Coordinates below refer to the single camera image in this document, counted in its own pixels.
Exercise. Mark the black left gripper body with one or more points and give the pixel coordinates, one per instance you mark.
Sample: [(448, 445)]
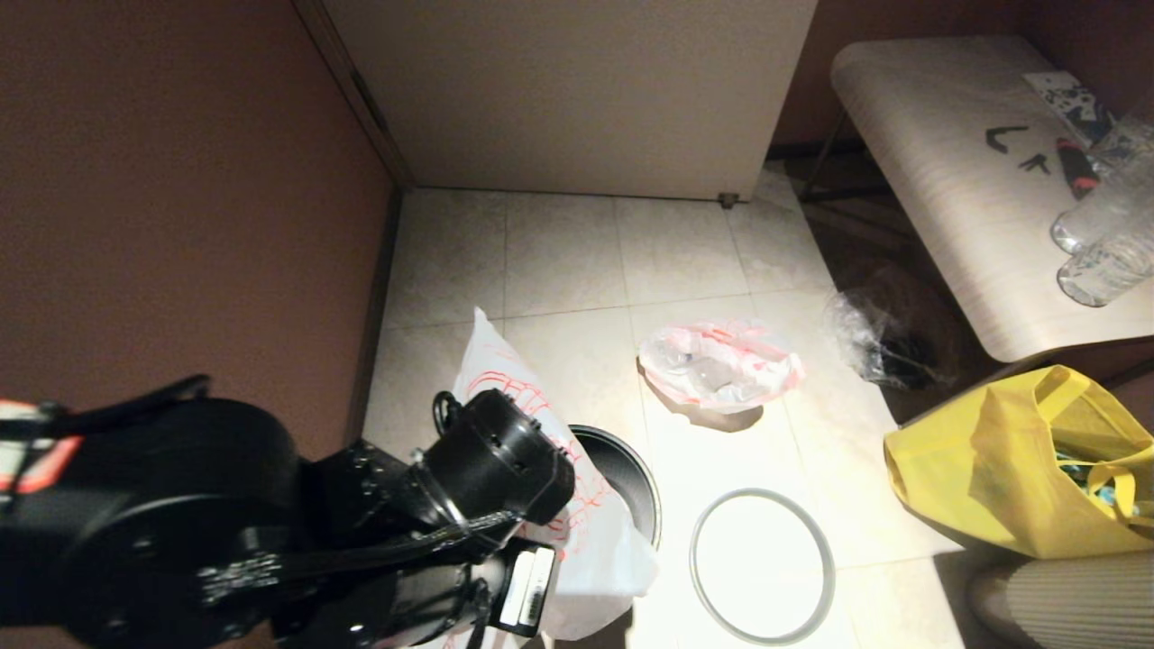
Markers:
[(496, 460)]

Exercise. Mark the black trash bin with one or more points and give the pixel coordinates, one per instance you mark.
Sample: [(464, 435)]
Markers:
[(631, 478)]

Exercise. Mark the red-printed plastic bag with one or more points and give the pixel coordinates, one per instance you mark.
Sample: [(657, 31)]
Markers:
[(595, 559)]

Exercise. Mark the red-printed bag holding bottles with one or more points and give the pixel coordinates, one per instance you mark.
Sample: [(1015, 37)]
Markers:
[(766, 361)]

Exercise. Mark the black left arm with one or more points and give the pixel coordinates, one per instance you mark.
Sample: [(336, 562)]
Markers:
[(180, 523)]

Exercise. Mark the yellow fabric tote bag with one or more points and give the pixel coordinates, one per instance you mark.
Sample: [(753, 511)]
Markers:
[(974, 469)]

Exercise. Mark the small black lamp box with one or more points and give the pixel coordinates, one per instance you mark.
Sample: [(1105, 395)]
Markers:
[(527, 586)]

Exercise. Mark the clear crushed plastic bottle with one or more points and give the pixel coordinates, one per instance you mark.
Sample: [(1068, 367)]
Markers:
[(674, 353)]

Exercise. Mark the white cabinet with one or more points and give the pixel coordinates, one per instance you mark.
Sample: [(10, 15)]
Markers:
[(577, 90)]

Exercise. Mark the crumpled clear plastic wrap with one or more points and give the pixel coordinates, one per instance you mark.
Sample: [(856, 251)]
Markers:
[(865, 342)]

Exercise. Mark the white wood-grain table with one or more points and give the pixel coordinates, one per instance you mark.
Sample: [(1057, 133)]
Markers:
[(947, 180)]

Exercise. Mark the beige ribbed cylinder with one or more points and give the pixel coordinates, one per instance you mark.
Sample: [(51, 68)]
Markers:
[(1064, 604)]

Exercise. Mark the teal printed packet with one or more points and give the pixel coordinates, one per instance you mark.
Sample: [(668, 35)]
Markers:
[(1104, 487)]

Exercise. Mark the clear plastic water bottle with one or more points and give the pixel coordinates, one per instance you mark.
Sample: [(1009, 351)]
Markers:
[(1104, 270), (1109, 198)]

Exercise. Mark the red and black tool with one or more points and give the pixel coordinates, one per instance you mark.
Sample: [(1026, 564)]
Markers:
[(1077, 171)]

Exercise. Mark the blue printed paper sheet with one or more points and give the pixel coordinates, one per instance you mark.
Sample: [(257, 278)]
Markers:
[(1073, 99)]

